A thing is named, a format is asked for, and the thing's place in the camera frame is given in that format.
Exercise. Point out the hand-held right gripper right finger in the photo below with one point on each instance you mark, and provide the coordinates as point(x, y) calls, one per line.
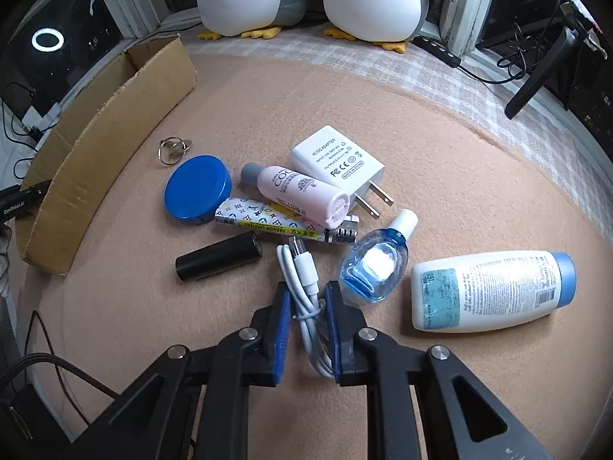
point(335, 335)

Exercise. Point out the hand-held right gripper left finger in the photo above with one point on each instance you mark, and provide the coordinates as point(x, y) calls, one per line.
point(282, 330)

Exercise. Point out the black cylinder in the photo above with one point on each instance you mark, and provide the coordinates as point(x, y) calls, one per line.
point(215, 256)

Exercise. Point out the brown cardboard box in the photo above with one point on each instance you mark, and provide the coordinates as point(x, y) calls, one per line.
point(119, 105)

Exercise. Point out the pink bottle with grey cap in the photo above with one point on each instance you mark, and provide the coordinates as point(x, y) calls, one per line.
point(297, 191)

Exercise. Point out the round blue lid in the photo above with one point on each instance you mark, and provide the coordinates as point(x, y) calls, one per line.
point(196, 187)

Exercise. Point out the white lotion bottle blue cap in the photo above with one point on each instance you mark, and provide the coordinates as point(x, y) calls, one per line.
point(498, 287)

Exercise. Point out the clear blue bottle white cap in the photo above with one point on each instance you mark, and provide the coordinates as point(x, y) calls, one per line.
point(354, 275)

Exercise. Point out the white charging brick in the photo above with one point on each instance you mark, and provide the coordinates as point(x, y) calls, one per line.
point(36, 116)

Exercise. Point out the patterned lighter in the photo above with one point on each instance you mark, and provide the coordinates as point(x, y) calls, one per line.
point(249, 219)

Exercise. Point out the beige felt mat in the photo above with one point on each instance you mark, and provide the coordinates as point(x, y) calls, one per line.
point(431, 153)

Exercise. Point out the white checked cloth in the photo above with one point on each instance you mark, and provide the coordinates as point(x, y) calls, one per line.
point(527, 129)

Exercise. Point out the black tripod stand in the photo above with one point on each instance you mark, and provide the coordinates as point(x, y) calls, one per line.
point(536, 81)

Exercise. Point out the white wall charger with prongs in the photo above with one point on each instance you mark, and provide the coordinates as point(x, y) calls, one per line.
point(335, 158)

